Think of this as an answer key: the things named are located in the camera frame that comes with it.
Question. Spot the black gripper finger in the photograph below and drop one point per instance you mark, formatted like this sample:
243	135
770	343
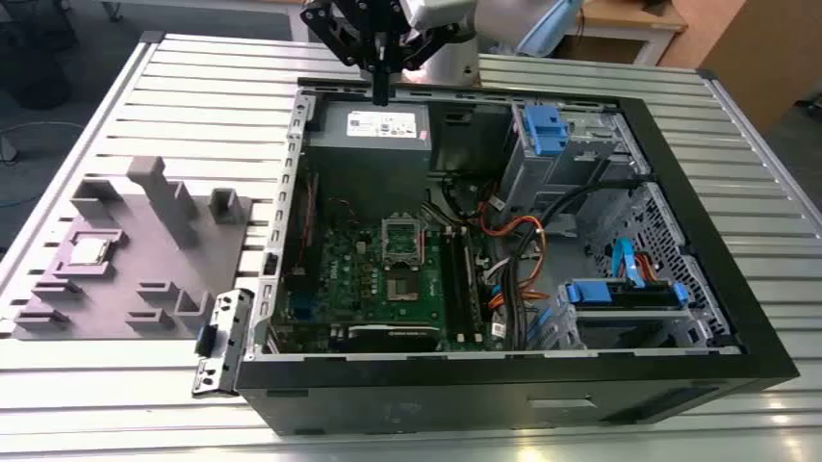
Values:
331	33
443	41

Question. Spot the silver square CPU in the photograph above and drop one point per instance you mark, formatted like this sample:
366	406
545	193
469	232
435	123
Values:
90	251

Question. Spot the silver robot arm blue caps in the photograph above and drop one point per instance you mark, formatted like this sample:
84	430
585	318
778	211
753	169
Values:
450	62

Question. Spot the CPU socket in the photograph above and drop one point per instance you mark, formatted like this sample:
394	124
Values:
403	286

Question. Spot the grey power supply unit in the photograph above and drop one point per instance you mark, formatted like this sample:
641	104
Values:
373	125

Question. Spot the blue plastic drive latch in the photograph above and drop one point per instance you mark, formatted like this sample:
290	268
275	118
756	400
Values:
546	130

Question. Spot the grey metal drive cage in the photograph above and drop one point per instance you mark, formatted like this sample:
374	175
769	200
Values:
565	178

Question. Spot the black round bin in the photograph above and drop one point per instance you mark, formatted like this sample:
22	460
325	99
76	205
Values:
35	82

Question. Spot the brown wooden cabinet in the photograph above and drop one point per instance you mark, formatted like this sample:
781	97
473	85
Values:
764	58

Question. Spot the black RAM slot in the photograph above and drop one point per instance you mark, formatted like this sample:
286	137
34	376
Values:
462	289
455	289
471	289

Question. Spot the green motherboard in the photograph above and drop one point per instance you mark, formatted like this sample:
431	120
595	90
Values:
321	298

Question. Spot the grey parts rack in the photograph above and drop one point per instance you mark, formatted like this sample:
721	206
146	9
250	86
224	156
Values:
147	269

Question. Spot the blue board connector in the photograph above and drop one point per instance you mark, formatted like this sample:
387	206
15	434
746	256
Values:
303	308

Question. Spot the black chair base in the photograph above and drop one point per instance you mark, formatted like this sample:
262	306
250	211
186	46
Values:
813	103

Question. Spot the black graphics card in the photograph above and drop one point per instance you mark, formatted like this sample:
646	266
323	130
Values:
391	334

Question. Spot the hard disk in blue carrier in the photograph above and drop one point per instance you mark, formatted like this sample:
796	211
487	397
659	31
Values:
642	297

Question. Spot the grey metal disk bay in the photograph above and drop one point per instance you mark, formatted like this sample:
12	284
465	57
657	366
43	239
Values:
629	314

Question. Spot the black open PC case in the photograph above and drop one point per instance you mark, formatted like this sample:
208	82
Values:
450	399

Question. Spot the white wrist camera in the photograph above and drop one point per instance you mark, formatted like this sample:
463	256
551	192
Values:
443	12

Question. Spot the black plastic fan duct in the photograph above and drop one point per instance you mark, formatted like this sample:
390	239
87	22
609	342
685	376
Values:
469	144

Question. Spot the wooden desk white frame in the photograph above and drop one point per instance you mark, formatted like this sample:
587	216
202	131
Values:
642	21

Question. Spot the grey card retention bracket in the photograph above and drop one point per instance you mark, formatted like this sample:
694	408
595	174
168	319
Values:
226	332

